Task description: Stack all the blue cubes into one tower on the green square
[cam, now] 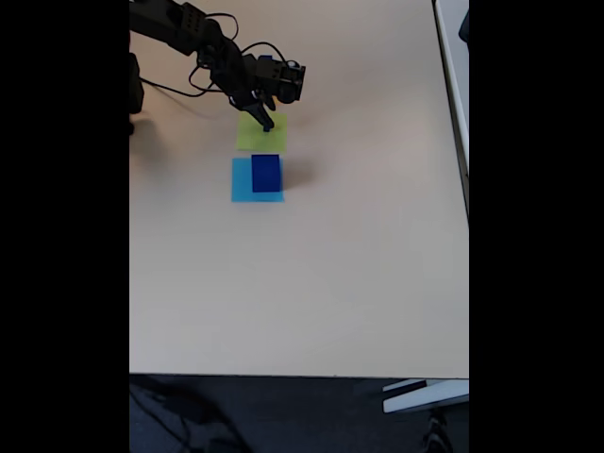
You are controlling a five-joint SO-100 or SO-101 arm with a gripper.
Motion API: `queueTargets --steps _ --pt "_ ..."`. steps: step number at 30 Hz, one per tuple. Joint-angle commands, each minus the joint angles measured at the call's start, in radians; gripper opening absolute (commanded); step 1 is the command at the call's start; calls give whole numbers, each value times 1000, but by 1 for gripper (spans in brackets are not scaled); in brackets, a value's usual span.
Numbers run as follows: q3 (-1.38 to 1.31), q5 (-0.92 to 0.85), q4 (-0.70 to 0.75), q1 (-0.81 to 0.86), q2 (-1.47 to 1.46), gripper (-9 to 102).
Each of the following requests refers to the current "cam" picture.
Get large blue cube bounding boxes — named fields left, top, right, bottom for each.
left=251, top=154, right=283, bottom=193

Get green paper square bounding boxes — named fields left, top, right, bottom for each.
left=235, top=110, right=289, bottom=153

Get light blue paper square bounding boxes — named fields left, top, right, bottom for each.
left=230, top=157, right=286, bottom=204

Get white neighbouring table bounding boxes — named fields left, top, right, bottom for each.
left=432, top=0, right=470, bottom=223

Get white table foot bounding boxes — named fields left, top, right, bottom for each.
left=381, top=377, right=470, bottom=415

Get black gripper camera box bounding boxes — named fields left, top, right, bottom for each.
left=257, top=54, right=308, bottom=106

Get thin arm motor cable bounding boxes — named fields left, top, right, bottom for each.
left=205, top=12, right=240, bottom=42

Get black floor cable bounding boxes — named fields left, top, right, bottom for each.
left=422, top=408, right=455, bottom=453
left=129, top=377, right=251, bottom=453

